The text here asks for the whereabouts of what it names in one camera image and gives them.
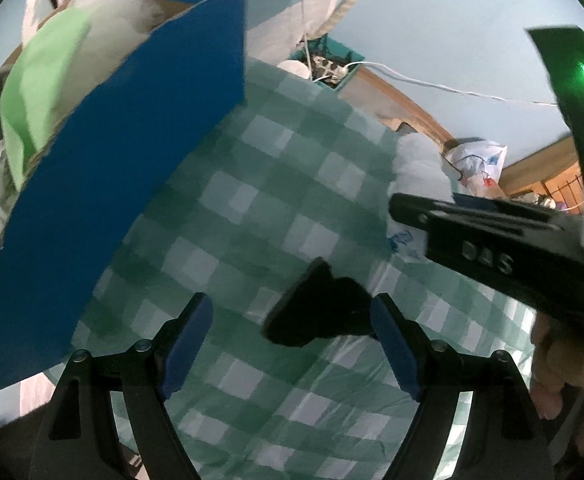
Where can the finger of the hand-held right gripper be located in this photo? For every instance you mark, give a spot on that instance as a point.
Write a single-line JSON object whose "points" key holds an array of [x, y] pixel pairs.
{"points": [[472, 217]]}

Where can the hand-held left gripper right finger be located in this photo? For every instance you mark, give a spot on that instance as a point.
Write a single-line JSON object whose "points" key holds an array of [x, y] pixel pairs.
{"points": [[397, 350]]}

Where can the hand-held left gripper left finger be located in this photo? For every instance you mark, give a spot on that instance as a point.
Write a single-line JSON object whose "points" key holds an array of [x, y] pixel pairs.
{"points": [[187, 345]]}

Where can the white fluffy plush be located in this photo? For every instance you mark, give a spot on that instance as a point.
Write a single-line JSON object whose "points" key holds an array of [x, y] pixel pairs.
{"points": [[422, 165]]}

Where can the black soft cloth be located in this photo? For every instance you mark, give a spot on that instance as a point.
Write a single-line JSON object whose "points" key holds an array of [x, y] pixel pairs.
{"points": [[317, 310]]}

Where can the blue cardboard box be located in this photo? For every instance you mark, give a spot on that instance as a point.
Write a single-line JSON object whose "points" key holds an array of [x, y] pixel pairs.
{"points": [[122, 185]]}

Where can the light green cloth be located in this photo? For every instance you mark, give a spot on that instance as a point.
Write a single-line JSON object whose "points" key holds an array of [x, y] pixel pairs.
{"points": [[37, 85]]}

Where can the person's right hand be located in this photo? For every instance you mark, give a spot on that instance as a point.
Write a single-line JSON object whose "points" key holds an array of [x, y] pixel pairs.
{"points": [[552, 370]]}

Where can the white plastic bag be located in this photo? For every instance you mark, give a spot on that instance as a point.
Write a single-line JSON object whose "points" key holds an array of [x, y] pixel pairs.
{"points": [[482, 155]]}

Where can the wooden furniture panel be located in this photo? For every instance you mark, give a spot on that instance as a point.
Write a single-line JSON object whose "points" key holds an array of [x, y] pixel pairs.
{"points": [[542, 165]]}

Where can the wooden headboard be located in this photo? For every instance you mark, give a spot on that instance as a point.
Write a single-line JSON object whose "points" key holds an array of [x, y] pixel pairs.
{"points": [[397, 105]]}

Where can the pink cloth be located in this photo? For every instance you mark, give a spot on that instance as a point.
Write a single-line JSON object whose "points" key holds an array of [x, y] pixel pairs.
{"points": [[34, 395]]}

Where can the green checkered bed sheet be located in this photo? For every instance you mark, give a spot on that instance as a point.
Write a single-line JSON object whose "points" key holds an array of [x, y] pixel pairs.
{"points": [[272, 185]]}

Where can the teal plastic basket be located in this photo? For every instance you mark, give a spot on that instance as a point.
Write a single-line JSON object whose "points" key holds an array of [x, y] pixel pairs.
{"points": [[352, 60]]}

